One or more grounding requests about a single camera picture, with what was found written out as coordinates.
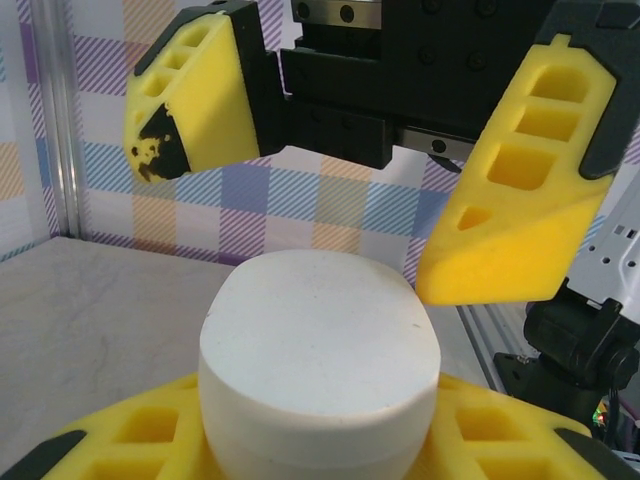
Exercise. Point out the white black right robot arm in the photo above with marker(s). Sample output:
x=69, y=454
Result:
x=585, y=345

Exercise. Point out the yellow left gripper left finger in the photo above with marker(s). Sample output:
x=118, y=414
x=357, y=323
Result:
x=190, y=450

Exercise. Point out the white earbud charging case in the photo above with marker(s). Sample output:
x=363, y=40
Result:
x=320, y=340

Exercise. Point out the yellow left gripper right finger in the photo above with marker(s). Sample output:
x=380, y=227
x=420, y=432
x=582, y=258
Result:
x=442, y=450

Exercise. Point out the wide aluminium frame rail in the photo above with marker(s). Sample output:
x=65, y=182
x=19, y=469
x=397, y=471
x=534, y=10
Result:
x=492, y=340

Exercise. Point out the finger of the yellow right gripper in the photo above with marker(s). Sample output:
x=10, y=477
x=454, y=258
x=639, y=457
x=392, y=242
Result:
x=215, y=100
x=525, y=250

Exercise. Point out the aluminium frame post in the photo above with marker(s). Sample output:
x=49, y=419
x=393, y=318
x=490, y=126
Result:
x=65, y=125

